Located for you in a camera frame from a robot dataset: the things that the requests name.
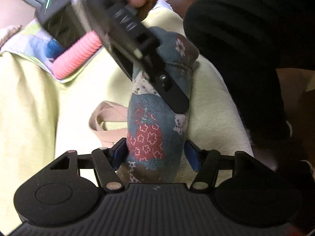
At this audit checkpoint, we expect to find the light green sofa cover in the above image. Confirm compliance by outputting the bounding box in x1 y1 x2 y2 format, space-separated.
0 2 254 234

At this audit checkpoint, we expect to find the navy patterned folded towel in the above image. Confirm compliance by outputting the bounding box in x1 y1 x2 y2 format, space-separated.
45 38 65 60

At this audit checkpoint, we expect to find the pastel patchwork cloth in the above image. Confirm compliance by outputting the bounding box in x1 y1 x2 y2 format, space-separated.
1 21 101 83

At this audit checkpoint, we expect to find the blue patchwork cat shopping bag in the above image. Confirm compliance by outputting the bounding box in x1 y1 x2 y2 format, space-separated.
89 27 199 184

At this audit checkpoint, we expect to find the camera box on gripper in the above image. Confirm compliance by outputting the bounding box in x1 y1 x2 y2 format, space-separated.
35 0 85 49

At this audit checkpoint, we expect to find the pink ribbed knit roll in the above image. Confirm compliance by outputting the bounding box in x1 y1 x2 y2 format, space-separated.
51 31 102 80

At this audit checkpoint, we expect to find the person's black clothed body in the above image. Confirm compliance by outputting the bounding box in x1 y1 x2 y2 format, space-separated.
184 0 314 166

